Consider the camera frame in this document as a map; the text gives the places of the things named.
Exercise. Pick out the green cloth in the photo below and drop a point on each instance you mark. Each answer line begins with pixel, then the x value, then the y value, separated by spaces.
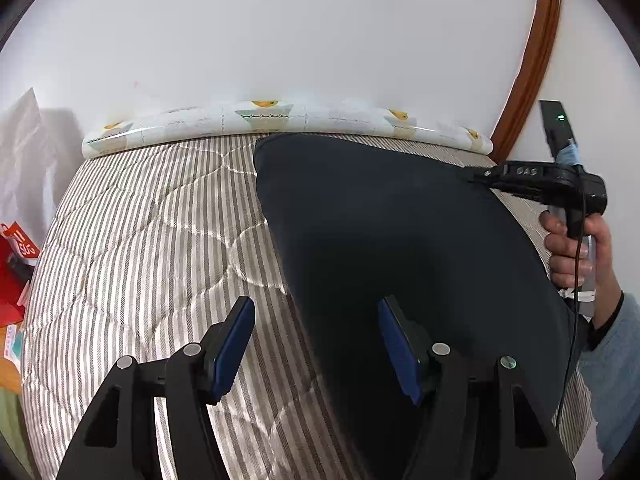
pixel 12 420

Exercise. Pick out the wooden nightstand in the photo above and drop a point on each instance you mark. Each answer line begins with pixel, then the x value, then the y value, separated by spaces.
pixel 7 377

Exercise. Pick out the person's right hand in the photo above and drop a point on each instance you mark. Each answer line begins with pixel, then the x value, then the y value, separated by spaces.
pixel 562 260

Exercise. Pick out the brown wooden door frame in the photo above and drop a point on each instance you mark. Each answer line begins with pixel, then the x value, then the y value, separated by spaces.
pixel 537 60

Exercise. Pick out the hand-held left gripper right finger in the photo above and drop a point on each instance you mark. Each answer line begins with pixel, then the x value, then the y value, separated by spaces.
pixel 400 355

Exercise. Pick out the striped quilted mattress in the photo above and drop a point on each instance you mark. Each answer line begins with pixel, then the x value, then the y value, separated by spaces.
pixel 150 260

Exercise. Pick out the person's right forearm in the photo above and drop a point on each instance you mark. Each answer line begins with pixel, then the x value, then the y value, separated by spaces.
pixel 615 375

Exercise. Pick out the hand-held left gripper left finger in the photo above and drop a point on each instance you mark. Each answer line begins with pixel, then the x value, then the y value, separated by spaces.
pixel 232 350

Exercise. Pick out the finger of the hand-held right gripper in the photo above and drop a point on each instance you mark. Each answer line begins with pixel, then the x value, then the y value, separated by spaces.
pixel 487 176

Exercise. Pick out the white crumpled paper bag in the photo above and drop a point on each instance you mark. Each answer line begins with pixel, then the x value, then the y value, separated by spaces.
pixel 25 160

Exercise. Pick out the white teal packet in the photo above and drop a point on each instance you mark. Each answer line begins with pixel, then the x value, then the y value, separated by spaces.
pixel 14 342

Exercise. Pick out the black t-shirt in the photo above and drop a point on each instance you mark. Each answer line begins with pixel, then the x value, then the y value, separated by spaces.
pixel 400 220

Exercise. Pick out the rolled white printed mat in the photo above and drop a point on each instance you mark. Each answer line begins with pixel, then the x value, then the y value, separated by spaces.
pixel 260 117

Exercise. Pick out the red cardboard box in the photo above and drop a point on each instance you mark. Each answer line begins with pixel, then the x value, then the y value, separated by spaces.
pixel 10 305

